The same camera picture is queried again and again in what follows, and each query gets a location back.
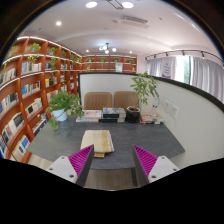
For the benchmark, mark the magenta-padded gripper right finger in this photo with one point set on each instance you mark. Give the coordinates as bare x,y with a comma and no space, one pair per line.
159,167

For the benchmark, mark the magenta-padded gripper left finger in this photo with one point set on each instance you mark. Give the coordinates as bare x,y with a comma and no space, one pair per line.
66,168

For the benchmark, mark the yellow striped towel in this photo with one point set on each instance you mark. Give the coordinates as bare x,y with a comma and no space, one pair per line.
97,140

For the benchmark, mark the leafy plant in white pot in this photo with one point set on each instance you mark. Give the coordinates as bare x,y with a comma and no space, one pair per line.
60,115

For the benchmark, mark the stack of white books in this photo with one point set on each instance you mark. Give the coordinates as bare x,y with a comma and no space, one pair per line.
90,115

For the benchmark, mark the small tree in black pot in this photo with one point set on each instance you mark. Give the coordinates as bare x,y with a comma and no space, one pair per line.
133,115

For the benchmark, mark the white table card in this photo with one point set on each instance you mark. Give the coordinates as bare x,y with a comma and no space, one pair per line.
156,106

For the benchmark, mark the stack of dark books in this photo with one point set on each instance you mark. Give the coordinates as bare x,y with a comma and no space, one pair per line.
113,114

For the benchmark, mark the tan upholstered chair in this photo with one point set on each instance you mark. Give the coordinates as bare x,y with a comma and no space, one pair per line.
126,99
97,100

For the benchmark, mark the orange wooden bookshelf unit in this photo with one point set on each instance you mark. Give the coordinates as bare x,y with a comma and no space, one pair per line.
21,96

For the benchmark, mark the white standing banner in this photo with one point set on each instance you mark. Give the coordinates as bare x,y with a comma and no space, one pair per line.
166,67

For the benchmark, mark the white curtains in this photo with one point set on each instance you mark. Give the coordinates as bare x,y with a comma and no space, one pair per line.
206,76

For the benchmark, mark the white framed sign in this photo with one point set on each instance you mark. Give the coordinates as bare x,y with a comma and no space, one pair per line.
119,67

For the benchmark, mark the ceiling lamp with round bulbs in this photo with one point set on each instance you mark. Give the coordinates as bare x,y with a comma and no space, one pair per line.
106,48
91,4

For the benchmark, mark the recessed ceiling lights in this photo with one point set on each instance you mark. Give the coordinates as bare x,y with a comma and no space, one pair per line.
58,23

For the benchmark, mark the ceiling air vent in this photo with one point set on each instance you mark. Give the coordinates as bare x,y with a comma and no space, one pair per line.
134,20

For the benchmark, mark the white wall socket panel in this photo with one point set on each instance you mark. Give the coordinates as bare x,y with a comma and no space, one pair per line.
170,109

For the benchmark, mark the long orange wall shelf unit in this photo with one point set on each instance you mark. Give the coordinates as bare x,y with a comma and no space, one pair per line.
106,65

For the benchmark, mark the black track light rail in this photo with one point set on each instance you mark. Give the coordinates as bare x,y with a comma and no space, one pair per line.
183,51

